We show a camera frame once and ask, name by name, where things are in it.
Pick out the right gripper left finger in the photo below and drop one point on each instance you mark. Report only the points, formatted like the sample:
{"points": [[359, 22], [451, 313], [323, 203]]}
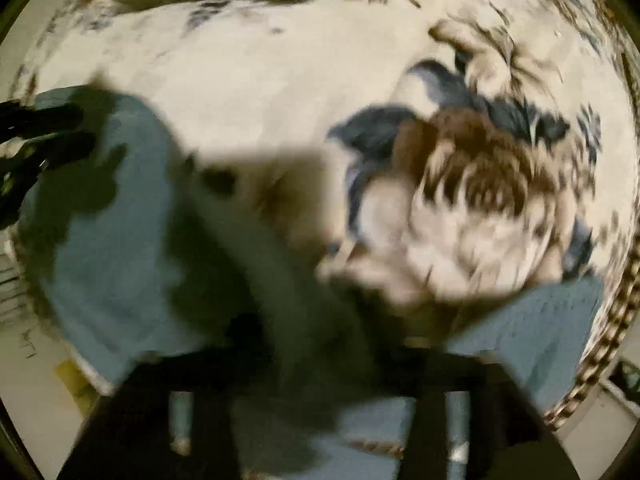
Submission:
{"points": [[128, 436]]}

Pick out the blue denim jeans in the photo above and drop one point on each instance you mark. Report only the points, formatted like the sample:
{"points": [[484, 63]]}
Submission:
{"points": [[134, 271]]}

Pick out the floral bed blanket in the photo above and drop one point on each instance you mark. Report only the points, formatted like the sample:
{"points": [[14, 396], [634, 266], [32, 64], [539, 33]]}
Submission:
{"points": [[454, 150]]}

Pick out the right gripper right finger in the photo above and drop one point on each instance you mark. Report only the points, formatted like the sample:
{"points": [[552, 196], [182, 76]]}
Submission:
{"points": [[507, 437]]}

